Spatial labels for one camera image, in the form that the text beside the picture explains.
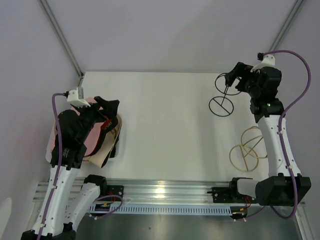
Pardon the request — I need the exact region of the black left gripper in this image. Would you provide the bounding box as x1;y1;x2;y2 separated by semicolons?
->
72;96;119;143

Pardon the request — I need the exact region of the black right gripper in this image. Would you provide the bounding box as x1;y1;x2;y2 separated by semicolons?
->
224;62;261;98

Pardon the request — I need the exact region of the black wire hat stand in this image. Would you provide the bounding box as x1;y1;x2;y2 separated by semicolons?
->
208;72;241;118

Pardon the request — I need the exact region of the pink bucket hat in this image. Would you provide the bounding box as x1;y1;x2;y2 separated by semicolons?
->
52;107;103;159

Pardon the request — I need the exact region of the gold wire hat stand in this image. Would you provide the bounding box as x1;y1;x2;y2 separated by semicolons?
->
228;126;268;173

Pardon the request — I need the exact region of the red baseball cap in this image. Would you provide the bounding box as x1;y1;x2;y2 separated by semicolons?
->
100;119;113;136

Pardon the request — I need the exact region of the black sport baseball cap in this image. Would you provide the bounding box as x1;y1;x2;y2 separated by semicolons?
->
97;114;122;162

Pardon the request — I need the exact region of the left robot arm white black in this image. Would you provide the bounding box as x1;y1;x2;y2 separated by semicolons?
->
21;96;124;240

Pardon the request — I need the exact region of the beige bucket hat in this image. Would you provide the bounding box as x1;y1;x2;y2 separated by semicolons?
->
58;110;122;169

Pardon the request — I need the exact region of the white plastic bin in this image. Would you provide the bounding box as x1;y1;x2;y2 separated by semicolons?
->
44;117;127;163

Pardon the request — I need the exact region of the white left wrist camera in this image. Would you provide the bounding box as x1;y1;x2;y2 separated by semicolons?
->
67;86;91;108

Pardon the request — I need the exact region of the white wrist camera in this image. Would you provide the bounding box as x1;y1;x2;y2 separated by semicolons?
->
67;86;91;108
250;52;276;73

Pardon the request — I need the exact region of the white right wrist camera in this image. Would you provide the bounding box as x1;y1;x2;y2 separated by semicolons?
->
250;52;276;73

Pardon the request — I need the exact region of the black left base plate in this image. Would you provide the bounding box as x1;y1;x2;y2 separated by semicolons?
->
99;185;125;203

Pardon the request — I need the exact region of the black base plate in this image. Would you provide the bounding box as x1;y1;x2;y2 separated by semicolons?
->
206;187;258;204
99;185;125;203

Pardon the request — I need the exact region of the aluminium mounting rail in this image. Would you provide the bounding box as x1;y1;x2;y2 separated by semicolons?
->
32;177;307;207

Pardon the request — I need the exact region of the right aluminium frame post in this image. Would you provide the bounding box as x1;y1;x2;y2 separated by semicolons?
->
268;0;308;52

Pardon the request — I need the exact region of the aluminium frame post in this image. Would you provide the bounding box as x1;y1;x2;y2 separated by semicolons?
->
268;0;308;52
37;0;84;80

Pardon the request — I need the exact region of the white slotted cable duct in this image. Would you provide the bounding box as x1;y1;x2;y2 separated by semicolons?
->
88;204;232;216

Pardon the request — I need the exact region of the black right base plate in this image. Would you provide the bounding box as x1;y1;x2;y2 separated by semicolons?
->
206;187;258;204

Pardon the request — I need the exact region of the left aluminium frame post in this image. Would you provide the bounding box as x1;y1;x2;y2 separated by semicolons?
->
37;0;84;80

